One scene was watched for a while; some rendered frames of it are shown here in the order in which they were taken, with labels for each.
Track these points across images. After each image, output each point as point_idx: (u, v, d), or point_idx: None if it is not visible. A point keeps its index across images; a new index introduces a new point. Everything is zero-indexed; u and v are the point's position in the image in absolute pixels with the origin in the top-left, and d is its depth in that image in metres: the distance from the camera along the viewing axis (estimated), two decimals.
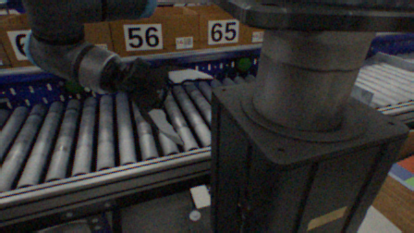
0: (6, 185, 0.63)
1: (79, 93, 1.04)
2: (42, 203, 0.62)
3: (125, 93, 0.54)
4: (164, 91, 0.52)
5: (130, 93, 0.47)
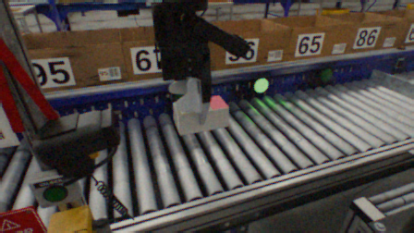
0: (177, 197, 0.68)
1: None
2: (214, 214, 0.67)
3: (165, 22, 0.36)
4: None
5: (206, 42, 0.39)
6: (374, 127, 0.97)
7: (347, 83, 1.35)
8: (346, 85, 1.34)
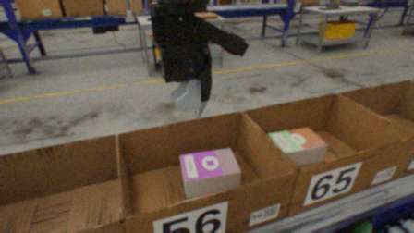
0: None
1: None
2: None
3: (166, 24, 0.36)
4: None
5: (206, 42, 0.39)
6: None
7: (395, 231, 0.75)
8: None
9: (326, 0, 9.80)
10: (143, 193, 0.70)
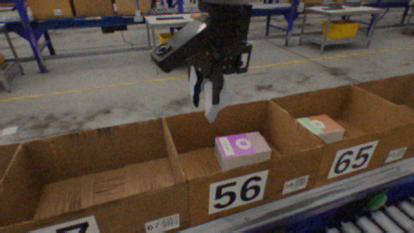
0: None
1: None
2: None
3: None
4: (222, 70, 0.43)
5: None
6: None
7: (406, 204, 0.85)
8: (405, 208, 0.84)
9: (328, 0, 9.90)
10: (185, 170, 0.80)
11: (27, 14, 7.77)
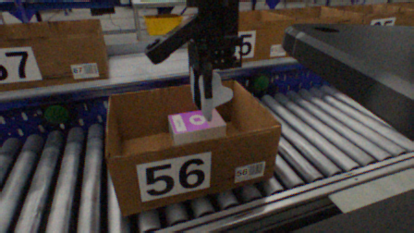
0: None
1: (61, 124, 0.84)
2: None
3: None
4: (216, 66, 0.44)
5: None
6: (298, 155, 0.73)
7: (290, 92, 1.11)
8: (289, 94, 1.10)
9: None
10: None
11: None
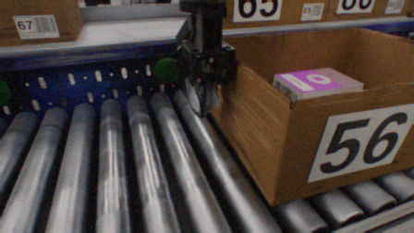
0: None
1: (2, 106, 0.56)
2: None
3: (222, 23, 0.35)
4: None
5: None
6: None
7: None
8: None
9: None
10: None
11: None
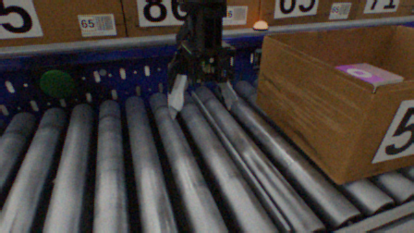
0: None
1: None
2: None
3: (222, 23, 0.35)
4: None
5: None
6: None
7: (142, 101, 0.65)
8: (140, 100, 0.64)
9: None
10: None
11: None
